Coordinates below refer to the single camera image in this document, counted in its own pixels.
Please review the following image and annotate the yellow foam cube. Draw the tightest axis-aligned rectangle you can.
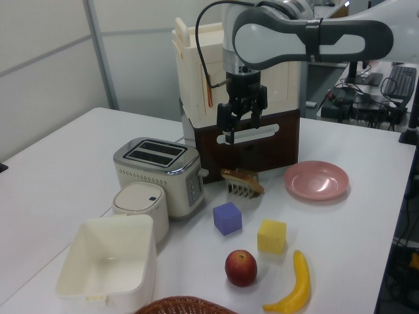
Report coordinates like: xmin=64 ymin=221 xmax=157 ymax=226
xmin=257 ymin=219 xmax=287 ymax=254

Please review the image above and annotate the pink plate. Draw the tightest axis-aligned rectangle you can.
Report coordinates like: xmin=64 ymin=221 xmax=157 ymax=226
xmin=283 ymin=160 xmax=350 ymax=201

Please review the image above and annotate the black clamp mount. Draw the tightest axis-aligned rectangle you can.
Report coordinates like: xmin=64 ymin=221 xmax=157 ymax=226
xmin=397 ymin=94 xmax=419 ymax=145

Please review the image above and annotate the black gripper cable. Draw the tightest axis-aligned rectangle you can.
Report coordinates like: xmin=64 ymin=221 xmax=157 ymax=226
xmin=195 ymin=1 xmax=232 ymax=88

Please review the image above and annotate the small cream lidded bin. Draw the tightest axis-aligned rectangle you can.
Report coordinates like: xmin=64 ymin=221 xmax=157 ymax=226
xmin=112 ymin=182 xmax=170 ymax=245

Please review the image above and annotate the cream open plastic box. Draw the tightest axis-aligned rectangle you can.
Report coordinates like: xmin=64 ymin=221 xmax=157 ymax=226
xmin=55 ymin=214 xmax=157 ymax=302

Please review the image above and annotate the purple foam cube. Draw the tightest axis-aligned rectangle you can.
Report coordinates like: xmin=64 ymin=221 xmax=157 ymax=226
xmin=212 ymin=201 xmax=243 ymax=237

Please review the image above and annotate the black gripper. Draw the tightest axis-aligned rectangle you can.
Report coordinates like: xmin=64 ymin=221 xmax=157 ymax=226
xmin=217 ymin=72 xmax=268 ymax=146

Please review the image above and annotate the copper door handle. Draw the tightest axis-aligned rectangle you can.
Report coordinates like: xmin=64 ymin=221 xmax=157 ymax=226
xmin=205 ymin=73 xmax=214 ymax=109

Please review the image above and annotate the yellow banana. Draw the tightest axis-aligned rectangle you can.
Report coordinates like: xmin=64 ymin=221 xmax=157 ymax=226
xmin=263 ymin=250 xmax=311 ymax=313

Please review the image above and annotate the brown wicker basket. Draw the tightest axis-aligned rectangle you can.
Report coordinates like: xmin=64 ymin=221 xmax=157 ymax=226
xmin=134 ymin=296 xmax=235 ymax=314

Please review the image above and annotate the red apple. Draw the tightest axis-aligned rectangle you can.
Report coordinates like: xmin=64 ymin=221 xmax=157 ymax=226
xmin=224 ymin=250 xmax=258 ymax=288

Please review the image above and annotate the cream and chrome toaster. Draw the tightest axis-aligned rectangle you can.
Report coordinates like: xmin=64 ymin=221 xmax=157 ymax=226
xmin=113 ymin=137 xmax=210 ymax=220

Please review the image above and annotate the white drawer handle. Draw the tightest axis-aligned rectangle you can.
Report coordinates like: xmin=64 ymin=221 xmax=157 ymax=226
xmin=216 ymin=123 xmax=279 ymax=145

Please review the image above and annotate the metal toast rack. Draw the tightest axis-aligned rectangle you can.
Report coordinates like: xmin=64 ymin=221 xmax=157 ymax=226
xmin=225 ymin=166 xmax=263 ymax=200

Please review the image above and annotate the dark brown cabinet base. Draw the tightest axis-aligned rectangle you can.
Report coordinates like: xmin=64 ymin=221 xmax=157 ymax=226
xmin=192 ymin=107 xmax=301 ymax=184

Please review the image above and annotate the black monitor stand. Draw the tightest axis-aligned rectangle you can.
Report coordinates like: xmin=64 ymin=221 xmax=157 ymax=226
xmin=344 ymin=60 xmax=384 ymax=88

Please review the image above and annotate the brown bread slice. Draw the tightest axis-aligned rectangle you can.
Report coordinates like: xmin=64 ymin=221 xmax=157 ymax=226
xmin=221 ymin=168 xmax=265 ymax=196

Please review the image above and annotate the cream cabinet with handles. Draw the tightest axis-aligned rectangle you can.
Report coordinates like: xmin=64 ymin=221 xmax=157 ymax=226
xmin=171 ymin=18 xmax=301 ymax=127

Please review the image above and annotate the black keyboard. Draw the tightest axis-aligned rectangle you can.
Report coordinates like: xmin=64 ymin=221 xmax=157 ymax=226
xmin=381 ymin=64 xmax=418 ymax=101

